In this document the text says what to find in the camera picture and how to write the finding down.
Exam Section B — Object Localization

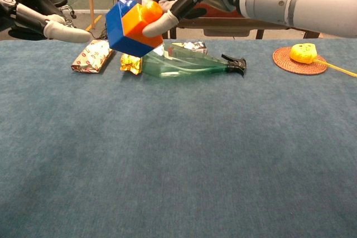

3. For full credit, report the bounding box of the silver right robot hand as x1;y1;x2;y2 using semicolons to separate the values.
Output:
141;0;241;38

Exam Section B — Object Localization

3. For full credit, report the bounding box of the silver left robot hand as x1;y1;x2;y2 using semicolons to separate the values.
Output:
0;0;97;44

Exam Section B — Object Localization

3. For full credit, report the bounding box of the orange building block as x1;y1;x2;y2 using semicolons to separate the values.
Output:
121;1;164;48

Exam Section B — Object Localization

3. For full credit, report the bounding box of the blue building block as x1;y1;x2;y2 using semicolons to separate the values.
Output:
105;0;165;58

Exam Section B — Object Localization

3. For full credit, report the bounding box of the red white snack packet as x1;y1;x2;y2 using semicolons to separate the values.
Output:
71;40;114;74

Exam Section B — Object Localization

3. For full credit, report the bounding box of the wooden pole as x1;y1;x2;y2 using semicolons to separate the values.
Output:
88;0;95;29

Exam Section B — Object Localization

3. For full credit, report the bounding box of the green spray bottle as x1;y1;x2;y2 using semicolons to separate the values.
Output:
141;44;248;79

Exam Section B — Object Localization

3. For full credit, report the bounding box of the gold yellow snack packet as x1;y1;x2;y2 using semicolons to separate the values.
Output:
120;53;143;76

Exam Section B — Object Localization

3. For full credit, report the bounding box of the brown mahjong table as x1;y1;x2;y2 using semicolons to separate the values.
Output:
161;16;320;40

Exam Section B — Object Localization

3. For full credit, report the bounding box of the round woven coaster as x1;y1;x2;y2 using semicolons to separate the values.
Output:
272;46;329;76

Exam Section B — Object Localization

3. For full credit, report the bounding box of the yellow toy with stick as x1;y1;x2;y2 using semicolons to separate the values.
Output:
289;43;357;78

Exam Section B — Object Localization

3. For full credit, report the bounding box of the black floor cable bundle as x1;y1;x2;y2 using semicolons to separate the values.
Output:
94;23;110;40

